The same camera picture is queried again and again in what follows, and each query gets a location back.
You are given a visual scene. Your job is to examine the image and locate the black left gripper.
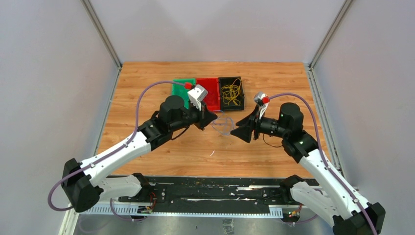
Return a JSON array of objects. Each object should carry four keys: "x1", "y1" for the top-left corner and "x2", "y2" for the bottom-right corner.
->
[{"x1": 170, "y1": 99, "x2": 217, "y2": 133}]

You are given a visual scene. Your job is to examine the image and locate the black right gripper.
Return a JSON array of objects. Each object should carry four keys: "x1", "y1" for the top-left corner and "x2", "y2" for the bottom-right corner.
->
[{"x1": 231, "y1": 105, "x2": 289, "y2": 143}]

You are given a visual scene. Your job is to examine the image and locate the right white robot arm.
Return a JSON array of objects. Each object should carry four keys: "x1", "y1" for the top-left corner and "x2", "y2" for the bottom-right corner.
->
[{"x1": 231, "y1": 102, "x2": 386, "y2": 235}]

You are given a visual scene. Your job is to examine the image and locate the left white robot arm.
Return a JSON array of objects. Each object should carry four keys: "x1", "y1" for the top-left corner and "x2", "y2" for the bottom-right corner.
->
[{"x1": 61, "y1": 95, "x2": 217, "y2": 212}]

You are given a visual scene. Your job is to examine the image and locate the red plastic bin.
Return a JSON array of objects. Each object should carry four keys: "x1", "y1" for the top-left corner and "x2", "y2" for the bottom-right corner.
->
[{"x1": 196, "y1": 77, "x2": 221, "y2": 111}]

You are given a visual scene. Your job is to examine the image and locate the black plastic bin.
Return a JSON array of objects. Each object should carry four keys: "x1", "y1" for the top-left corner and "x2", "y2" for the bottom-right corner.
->
[{"x1": 219, "y1": 76, "x2": 245, "y2": 111}]

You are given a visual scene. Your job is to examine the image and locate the green plastic bin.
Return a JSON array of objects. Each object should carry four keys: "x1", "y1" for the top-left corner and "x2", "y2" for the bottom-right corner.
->
[{"x1": 172, "y1": 78, "x2": 196, "y2": 108}]

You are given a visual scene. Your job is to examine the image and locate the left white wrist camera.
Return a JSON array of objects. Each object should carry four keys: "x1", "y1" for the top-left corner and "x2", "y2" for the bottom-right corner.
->
[{"x1": 187, "y1": 85, "x2": 208, "y2": 111}]

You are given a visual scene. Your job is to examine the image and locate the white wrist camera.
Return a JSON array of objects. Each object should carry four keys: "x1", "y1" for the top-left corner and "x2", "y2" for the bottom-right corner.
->
[
  {"x1": 187, "y1": 85, "x2": 208, "y2": 111},
  {"x1": 254, "y1": 92, "x2": 270, "y2": 119}
]

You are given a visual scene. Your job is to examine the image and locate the yellow cables in black bin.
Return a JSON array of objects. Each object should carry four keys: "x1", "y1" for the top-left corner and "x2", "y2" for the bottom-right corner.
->
[{"x1": 220, "y1": 82, "x2": 244, "y2": 106}]

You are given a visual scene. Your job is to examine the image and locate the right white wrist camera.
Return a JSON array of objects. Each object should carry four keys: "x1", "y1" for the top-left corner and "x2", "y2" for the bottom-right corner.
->
[{"x1": 254, "y1": 92, "x2": 270, "y2": 119}]

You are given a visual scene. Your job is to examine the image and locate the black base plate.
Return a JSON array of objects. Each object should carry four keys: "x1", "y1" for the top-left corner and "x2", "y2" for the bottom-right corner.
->
[{"x1": 117, "y1": 174, "x2": 303, "y2": 215}]

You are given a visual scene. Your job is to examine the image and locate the aluminium frame post left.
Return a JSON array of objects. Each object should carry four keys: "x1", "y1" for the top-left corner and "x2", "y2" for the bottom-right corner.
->
[{"x1": 80, "y1": 0, "x2": 122, "y2": 70}]

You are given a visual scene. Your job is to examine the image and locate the aluminium frame post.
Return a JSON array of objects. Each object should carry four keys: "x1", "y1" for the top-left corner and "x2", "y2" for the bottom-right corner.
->
[
  {"x1": 309, "y1": 0, "x2": 354, "y2": 70},
  {"x1": 80, "y1": 0, "x2": 122, "y2": 70}
]

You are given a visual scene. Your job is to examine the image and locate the aluminium frame post right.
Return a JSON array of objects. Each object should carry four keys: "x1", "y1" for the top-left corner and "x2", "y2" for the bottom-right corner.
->
[{"x1": 309, "y1": 0, "x2": 354, "y2": 70}]

